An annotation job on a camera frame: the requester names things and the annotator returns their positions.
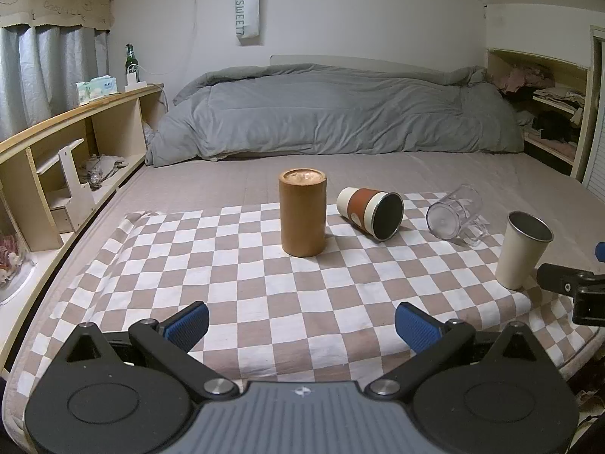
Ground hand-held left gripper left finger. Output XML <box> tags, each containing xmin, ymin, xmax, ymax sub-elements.
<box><xmin>57</xmin><ymin>301</ymin><xmax>240</xmax><ymax>403</ymax></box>

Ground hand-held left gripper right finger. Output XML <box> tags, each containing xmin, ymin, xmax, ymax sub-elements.
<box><xmin>366</xmin><ymin>301</ymin><xmax>550</xmax><ymax>403</ymax></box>

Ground cream metal cup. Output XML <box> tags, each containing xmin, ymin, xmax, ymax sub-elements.
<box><xmin>495</xmin><ymin>211</ymin><xmax>555</xmax><ymax>291</ymax></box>

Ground brown and cream cup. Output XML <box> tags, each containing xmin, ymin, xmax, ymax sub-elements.
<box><xmin>337</xmin><ymin>186</ymin><xmax>405</xmax><ymax>242</ymax></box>

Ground tall brown wooden cup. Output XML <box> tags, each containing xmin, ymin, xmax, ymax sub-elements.
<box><xmin>277</xmin><ymin>168</ymin><xmax>329</xmax><ymax>258</ymax></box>

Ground checkered cloth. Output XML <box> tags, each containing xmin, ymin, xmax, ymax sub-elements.
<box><xmin>8</xmin><ymin>191</ymin><xmax>605</xmax><ymax>419</ymax></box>

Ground clear glass mug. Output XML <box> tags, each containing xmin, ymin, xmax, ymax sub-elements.
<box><xmin>425</xmin><ymin>184</ymin><xmax>490</xmax><ymax>247</ymax></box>

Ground white louvred door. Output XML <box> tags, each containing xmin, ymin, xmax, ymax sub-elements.
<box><xmin>580</xmin><ymin>25</ymin><xmax>605</xmax><ymax>200</ymax></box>

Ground black folded clothes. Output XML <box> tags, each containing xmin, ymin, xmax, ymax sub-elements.
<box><xmin>530</xmin><ymin>110</ymin><xmax>580</xmax><ymax>143</ymax></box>

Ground wooden clothes shelf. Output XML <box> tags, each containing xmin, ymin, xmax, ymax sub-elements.
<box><xmin>486</xmin><ymin>48</ymin><xmax>597</xmax><ymax>181</ymax></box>

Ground beige folded clothes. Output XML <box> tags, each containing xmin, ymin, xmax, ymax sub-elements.
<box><xmin>533</xmin><ymin>85</ymin><xmax>588</xmax><ymax>115</ymax></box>

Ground grey crumpled cloth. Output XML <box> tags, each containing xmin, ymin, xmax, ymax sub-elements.
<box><xmin>84</xmin><ymin>153</ymin><xmax>129</xmax><ymax>186</ymax></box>

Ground small wooden stand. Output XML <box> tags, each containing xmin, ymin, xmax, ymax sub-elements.
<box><xmin>36</xmin><ymin>139</ymin><xmax>98</xmax><ymax>234</ymax></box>

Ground clear jar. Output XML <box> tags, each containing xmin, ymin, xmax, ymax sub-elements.
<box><xmin>0</xmin><ymin>205</ymin><xmax>37</xmax><ymax>306</ymax></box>

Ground pink folded clothes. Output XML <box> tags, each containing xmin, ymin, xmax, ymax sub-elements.
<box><xmin>490</xmin><ymin>63</ymin><xmax>555</xmax><ymax>96</ymax></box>

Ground wooden bedside shelf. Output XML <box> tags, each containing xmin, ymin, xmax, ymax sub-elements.
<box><xmin>0</xmin><ymin>82</ymin><xmax>167</xmax><ymax>306</ymax></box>

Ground grey duvet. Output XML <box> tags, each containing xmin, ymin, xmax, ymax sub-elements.
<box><xmin>145</xmin><ymin>62</ymin><xmax>526</xmax><ymax>168</ymax></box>

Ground tissue pack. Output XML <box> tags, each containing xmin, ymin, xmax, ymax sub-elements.
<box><xmin>75</xmin><ymin>76</ymin><xmax>119</xmax><ymax>106</ymax></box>

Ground green glass bottle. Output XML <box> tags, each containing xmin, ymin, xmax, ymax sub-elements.
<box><xmin>124</xmin><ymin>44</ymin><xmax>141</xmax><ymax>87</ymax></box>

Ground grey curtain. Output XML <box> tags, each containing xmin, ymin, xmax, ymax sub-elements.
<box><xmin>0</xmin><ymin>25</ymin><xmax>112</xmax><ymax>141</ymax></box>

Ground white hanging bag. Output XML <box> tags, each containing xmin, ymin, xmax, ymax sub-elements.
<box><xmin>233</xmin><ymin>0</ymin><xmax>262</xmax><ymax>46</ymax></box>

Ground white cable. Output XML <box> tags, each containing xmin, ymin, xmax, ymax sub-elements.
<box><xmin>137</xmin><ymin>0</ymin><xmax>200</xmax><ymax>79</ymax></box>

